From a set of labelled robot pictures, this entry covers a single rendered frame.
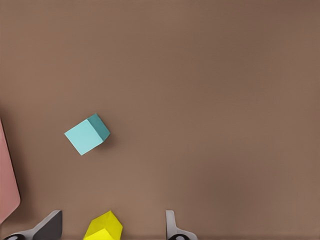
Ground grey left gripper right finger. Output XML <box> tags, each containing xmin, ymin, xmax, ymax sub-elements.
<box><xmin>165</xmin><ymin>209</ymin><xmax>198</xmax><ymax>240</ymax></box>

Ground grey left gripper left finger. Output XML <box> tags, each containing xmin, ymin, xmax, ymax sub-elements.
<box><xmin>1</xmin><ymin>209</ymin><xmax>63</xmax><ymax>240</ymax></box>

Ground yellow cube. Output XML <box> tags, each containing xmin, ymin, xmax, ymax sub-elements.
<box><xmin>82</xmin><ymin>210</ymin><xmax>124</xmax><ymax>240</ymax></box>

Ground pink mat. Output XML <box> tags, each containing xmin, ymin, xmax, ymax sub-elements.
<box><xmin>0</xmin><ymin>117</ymin><xmax>21</xmax><ymax>225</ymax></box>

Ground light blue cube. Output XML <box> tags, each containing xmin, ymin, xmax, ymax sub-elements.
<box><xmin>64</xmin><ymin>113</ymin><xmax>111</xmax><ymax>156</ymax></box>

